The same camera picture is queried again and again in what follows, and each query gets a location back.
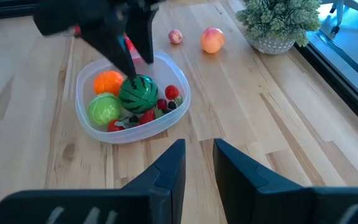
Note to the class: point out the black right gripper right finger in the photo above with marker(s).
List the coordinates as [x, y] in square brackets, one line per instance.
[244, 186]

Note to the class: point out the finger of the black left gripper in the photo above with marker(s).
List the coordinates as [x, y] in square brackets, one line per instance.
[98, 34]
[143, 34]

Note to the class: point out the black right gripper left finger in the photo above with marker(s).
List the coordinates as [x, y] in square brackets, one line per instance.
[160, 186]

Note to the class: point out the clear plastic tupperware container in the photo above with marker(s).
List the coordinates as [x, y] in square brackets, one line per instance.
[166, 71]

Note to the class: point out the orange toy tangerine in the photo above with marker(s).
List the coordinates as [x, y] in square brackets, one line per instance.
[108, 81]

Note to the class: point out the green striped toy watermelon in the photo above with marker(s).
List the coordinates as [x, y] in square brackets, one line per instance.
[138, 95]

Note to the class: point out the small red toy tomato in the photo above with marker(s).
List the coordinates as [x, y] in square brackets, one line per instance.
[171, 92]

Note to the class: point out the large toy peach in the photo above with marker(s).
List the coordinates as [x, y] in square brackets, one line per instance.
[212, 40]

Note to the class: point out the red toy strawberry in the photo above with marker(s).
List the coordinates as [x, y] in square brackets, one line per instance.
[148, 117]
[113, 126]

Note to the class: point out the dark red toy raspberry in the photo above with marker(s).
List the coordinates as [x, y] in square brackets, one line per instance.
[162, 104]

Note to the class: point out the green toy cabbage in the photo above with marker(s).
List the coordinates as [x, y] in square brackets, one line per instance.
[104, 109]

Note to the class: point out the dark toy blackberry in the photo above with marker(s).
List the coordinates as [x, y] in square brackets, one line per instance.
[172, 105]

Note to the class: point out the small red strawberry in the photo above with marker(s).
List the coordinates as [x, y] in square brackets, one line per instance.
[77, 30]

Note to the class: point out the small toy peach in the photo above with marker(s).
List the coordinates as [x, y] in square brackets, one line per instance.
[175, 36]

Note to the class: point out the potted green succulent plant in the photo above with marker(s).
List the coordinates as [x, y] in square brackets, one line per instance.
[278, 21]

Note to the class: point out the office chair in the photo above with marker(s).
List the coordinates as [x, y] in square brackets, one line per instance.
[350, 11]

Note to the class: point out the black aluminium table frame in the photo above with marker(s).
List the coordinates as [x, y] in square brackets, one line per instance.
[337, 84]

